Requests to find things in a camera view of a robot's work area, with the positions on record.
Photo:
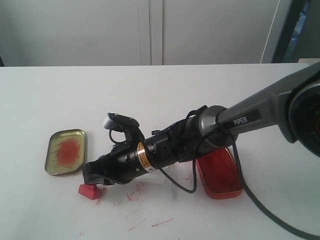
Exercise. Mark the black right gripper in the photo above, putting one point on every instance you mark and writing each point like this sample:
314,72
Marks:
120,166

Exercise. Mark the red stamp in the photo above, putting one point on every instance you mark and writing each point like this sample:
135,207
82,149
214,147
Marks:
91,192

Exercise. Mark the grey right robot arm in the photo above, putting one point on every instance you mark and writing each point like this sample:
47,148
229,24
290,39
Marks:
292,103

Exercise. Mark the red rectangular tin tray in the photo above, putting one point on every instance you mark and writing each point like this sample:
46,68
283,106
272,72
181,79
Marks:
218,174

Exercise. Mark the gold tin lid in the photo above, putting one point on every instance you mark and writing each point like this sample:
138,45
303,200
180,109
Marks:
65,152

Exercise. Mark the white paper sheet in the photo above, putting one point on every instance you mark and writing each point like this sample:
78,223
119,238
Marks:
159,178

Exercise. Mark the neighbouring beige table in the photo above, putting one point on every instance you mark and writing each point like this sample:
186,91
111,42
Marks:
309,61

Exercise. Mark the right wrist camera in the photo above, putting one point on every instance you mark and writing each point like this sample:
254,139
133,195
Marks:
123,124

